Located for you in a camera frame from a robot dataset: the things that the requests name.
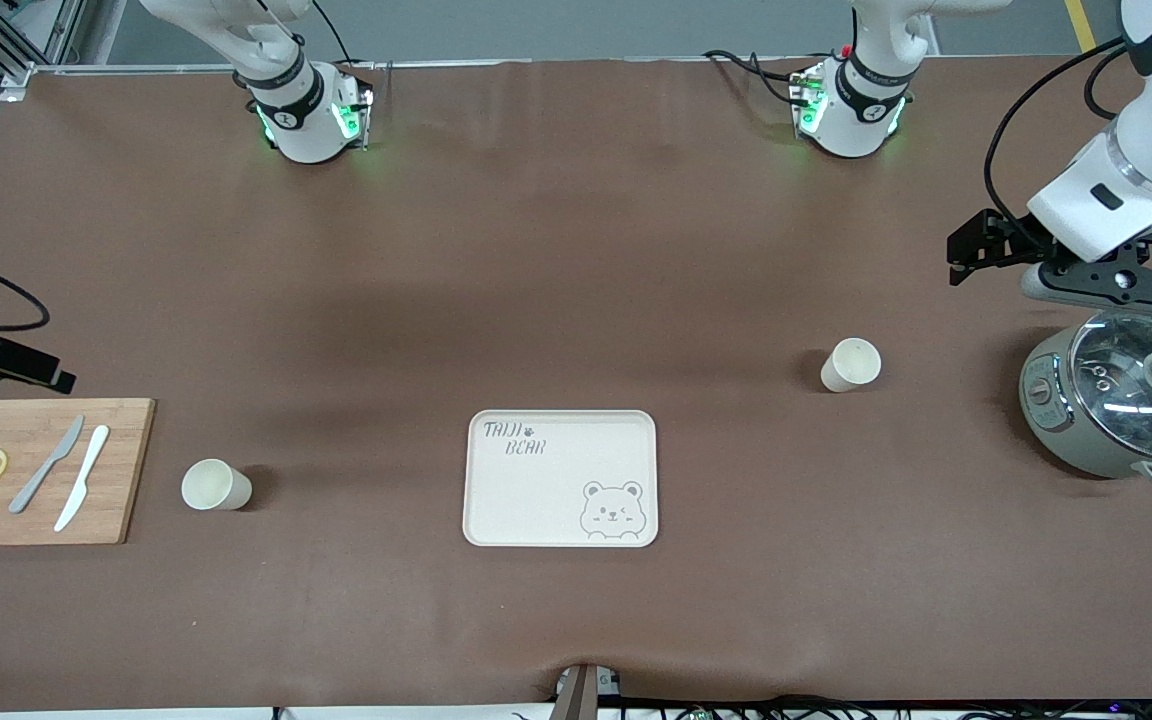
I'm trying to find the white plastic cup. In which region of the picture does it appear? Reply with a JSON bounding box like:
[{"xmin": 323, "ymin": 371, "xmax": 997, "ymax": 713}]
[
  {"xmin": 181, "ymin": 458, "xmax": 254, "ymax": 512},
  {"xmin": 820, "ymin": 338, "xmax": 883, "ymax": 393}
]

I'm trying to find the grey plastic knife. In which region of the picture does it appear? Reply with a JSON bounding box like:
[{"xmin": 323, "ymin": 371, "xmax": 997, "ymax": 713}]
[{"xmin": 8, "ymin": 415, "xmax": 85, "ymax": 515}]

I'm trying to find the glass pot lid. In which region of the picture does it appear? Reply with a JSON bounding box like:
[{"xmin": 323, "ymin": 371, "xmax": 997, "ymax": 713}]
[{"xmin": 1070, "ymin": 311, "xmax": 1152, "ymax": 443}]

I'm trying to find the white plastic knife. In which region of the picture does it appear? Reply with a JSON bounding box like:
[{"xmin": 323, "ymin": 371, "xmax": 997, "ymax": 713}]
[{"xmin": 54, "ymin": 425, "xmax": 111, "ymax": 533}]

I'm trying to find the bamboo cutting board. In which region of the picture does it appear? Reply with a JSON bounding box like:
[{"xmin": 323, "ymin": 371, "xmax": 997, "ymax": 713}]
[{"xmin": 0, "ymin": 398, "xmax": 156, "ymax": 547}]

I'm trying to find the grey electric cooking pot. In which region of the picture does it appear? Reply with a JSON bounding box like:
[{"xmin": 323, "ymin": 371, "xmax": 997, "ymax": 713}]
[{"xmin": 1019, "ymin": 312, "xmax": 1152, "ymax": 491}]

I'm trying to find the brown table cover mat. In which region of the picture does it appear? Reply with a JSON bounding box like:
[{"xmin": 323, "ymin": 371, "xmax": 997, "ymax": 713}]
[{"xmin": 0, "ymin": 58, "xmax": 1152, "ymax": 713}]

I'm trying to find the white tray with bear print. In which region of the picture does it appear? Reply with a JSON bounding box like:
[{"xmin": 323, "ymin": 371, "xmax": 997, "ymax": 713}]
[{"xmin": 462, "ymin": 409, "xmax": 659, "ymax": 549}]

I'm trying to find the black arm base cable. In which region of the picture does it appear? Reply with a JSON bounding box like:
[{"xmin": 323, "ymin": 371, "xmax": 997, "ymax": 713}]
[
  {"xmin": 308, "ymin": 0, "xmax": 355, "ymax": 66},
  {"xmin": 703, "ymin": 48, "xmax": 822, "ymax": 107}
]

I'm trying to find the aluminium frame structure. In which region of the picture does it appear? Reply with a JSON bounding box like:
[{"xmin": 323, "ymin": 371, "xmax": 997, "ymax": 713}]
[{"xmin": 0, "ymin": 0, "xmax": 87, "ymax": 93}]

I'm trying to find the table edge camera mount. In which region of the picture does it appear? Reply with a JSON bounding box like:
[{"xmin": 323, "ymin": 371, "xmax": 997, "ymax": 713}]
[{"xmin": 554, "ymin": 662, "xmax": 625, "ymax": 720}]

